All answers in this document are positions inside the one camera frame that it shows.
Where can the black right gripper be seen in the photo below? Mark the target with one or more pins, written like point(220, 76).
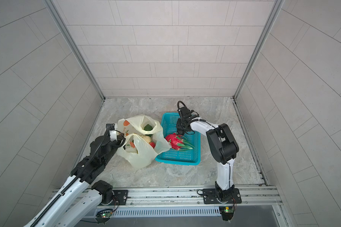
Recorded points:
point(182, 124)

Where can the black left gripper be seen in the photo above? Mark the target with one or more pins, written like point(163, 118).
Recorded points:
point(118, 143)

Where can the pink dragon fruit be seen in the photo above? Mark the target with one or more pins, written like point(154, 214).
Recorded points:
point(179, 142)

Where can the translucent cream plastic bag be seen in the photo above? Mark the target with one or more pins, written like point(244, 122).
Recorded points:
point(136, 150)

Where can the dark green avocado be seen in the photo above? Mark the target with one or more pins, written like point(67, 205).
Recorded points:
point(148, 128)

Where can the beige round fruit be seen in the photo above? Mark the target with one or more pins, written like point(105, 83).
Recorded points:
point(147, 138)

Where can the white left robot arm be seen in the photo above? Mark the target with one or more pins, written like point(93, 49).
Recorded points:
point(81, 192)

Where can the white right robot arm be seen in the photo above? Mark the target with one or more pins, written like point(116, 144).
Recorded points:
point(222, 144)

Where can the teal plastic basket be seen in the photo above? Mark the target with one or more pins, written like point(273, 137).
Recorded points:
point(190, 157)

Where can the left circuit board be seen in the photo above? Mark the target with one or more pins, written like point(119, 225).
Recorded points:
point(103, 216)

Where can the circuit board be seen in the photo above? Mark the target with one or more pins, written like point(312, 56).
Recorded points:
point(227, 213)
point(103, 216)

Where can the right circuit board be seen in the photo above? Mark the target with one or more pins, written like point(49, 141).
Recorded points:
point(227, 213)

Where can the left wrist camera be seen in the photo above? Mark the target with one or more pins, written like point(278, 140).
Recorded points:
point(112, 131)

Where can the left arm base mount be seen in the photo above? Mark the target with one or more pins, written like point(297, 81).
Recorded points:
point(109, 195)

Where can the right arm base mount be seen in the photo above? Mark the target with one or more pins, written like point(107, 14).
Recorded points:
point(218, 196)

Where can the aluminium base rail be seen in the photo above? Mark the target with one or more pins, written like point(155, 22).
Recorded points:
point(185, 202)

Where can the right aluminium corner post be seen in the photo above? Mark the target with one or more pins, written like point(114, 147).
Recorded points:
point(265, 32)

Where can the aluminium corner post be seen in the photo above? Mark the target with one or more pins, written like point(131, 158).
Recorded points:
point(70, 41)
point(265, 32)

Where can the left aluminium corner post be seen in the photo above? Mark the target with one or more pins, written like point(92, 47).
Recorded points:
point(70, 41)

